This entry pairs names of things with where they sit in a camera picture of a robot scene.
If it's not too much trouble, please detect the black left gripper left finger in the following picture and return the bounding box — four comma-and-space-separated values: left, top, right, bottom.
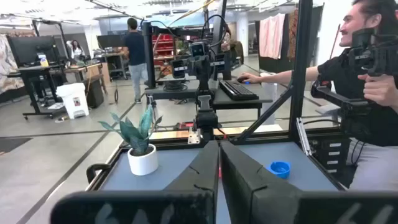
51, 140, 220, 224

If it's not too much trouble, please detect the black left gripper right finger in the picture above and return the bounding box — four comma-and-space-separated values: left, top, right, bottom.
220, 141, 398, 224

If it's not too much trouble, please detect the blue measuring cup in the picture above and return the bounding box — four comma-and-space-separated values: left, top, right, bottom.
267, 161, 292, 180

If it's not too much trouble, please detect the red storage shelf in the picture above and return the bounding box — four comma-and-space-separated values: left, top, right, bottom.
151, 33, 175, 66

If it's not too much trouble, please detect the black workstation desk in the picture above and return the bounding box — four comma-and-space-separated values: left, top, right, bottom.
141, 21, 274, 119

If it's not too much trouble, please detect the black keyboard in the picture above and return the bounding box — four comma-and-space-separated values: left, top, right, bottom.
218, 80, 259, 101

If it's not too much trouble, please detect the green plant in white pot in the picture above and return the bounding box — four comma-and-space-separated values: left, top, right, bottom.
98, 105, 163, 177

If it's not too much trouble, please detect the person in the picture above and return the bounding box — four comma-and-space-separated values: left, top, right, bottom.
238, 0, 398, 191
66, 39, 85, 62
122, 17, 149, 105

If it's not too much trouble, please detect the pink hanging towel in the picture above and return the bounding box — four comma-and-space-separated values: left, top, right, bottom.
259, 12, 286, 60

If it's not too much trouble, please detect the black drawer unit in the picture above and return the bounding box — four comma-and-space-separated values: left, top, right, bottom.
320, 138, 346, 175

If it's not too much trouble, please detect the brown patterned hanging cloth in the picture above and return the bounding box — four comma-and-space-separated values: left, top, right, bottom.
287, 9, 299, 62

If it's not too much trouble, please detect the wooden workbench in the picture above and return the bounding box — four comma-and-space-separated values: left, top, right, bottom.
63, 62, 108, 108

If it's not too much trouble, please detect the white plastic bin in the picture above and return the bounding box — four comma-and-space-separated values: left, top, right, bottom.
55, 82, 90, 120

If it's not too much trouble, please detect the black rolling desk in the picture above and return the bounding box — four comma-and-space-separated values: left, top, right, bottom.
7, 63, 68, 121

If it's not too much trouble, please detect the black monitor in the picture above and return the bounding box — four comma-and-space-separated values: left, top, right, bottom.
6, 35, 60, 67

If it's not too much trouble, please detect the floral patterned cloth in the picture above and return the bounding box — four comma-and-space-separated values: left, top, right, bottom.
0, 34, 25, 94

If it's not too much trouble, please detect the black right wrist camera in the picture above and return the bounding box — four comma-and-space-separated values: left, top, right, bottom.
190, 41, 210, 58

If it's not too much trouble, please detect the coiled black cable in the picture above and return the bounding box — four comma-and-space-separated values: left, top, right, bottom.
162, 80, 188, 93

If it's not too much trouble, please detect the black aluminium rig frame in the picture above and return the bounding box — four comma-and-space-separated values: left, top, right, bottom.
86, 0, 348, 191

